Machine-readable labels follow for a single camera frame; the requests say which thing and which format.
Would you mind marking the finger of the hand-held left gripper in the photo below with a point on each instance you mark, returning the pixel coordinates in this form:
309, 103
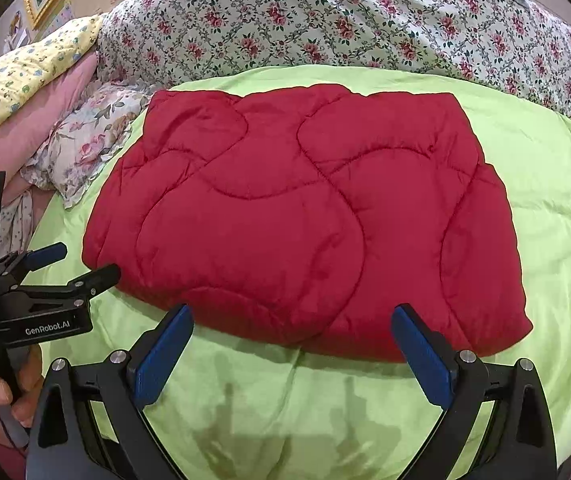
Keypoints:
100, 280
45, 256

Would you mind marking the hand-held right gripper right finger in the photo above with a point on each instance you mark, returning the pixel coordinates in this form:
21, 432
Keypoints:
423, 355

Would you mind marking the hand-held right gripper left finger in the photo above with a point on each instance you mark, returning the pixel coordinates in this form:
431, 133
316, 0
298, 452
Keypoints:
163, 355

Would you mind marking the red quilted jacket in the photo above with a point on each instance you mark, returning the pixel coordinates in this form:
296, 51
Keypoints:
290, 210

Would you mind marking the white floral sheet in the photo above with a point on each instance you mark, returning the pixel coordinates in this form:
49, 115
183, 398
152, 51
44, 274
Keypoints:
18, 220

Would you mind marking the ruffled floral pillow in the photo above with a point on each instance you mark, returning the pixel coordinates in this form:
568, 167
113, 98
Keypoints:
90, 130

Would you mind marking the lime green blanket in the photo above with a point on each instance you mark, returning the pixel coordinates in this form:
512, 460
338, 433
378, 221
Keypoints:
290, 410

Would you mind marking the pink pillow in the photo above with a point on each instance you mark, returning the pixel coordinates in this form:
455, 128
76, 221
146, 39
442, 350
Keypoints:
40, 110

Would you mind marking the yellow floral pillow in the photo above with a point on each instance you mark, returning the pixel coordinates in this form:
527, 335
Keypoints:
30, 65

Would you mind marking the white floral quilt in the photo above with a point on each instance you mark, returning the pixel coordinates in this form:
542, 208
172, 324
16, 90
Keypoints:
315, 20

